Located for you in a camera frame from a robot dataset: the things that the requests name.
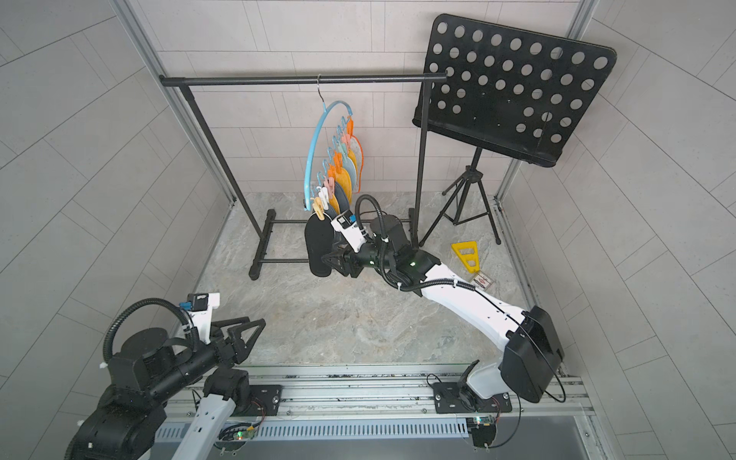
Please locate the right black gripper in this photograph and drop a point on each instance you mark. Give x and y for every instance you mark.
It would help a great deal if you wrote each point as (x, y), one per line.
(351, 256)

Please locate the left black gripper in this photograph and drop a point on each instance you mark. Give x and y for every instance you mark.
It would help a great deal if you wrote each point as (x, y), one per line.
(239, 352)

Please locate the black shoe insole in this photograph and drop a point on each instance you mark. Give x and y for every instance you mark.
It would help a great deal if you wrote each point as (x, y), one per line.
(319, 239)

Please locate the black garment rack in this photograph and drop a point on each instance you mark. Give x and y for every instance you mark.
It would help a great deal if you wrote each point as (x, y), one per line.
(243, 122)

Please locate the blue multi-clip hanger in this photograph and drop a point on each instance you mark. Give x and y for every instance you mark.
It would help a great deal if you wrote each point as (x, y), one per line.
(319, 143)

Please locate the dark grey shoe insole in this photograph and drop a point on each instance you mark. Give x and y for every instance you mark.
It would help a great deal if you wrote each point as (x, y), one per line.
(342, 199)

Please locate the orange yellow shoe insole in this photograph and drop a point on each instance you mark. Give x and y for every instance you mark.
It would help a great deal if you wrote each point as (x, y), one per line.
(343, 178)

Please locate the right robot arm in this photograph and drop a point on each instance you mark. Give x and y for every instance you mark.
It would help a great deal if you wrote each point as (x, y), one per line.
(531, 351)

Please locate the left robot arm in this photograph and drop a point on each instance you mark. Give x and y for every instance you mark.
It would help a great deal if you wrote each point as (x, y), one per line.
(152, 366)

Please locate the orange rim insole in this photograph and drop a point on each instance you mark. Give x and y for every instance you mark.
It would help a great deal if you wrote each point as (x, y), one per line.
(355, 152)

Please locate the yellow triangular plastic piece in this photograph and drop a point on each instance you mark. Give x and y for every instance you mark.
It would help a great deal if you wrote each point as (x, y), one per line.
(467, 253)

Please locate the small card box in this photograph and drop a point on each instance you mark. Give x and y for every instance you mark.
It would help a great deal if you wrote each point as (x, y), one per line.
(483, 281)

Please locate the black perforated music stand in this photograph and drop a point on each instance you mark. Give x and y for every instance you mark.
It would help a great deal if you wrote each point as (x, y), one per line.
(511, 91)

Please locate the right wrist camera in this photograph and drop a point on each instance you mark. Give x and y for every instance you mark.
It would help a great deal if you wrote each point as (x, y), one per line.
(346, 225)

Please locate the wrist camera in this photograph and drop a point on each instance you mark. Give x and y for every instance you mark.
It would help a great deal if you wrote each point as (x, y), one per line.
(346, 225)
(201, 307)

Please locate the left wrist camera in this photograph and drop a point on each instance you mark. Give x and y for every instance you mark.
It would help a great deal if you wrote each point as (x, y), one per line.
(201, 307)

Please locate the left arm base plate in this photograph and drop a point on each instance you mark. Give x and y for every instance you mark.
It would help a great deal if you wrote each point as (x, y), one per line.
(262, 401)

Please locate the aluminium mounting rail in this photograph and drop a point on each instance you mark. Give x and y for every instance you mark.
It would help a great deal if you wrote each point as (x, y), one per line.
(362, 391)

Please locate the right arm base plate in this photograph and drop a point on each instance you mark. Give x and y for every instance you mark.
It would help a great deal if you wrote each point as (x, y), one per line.
(451, 398)

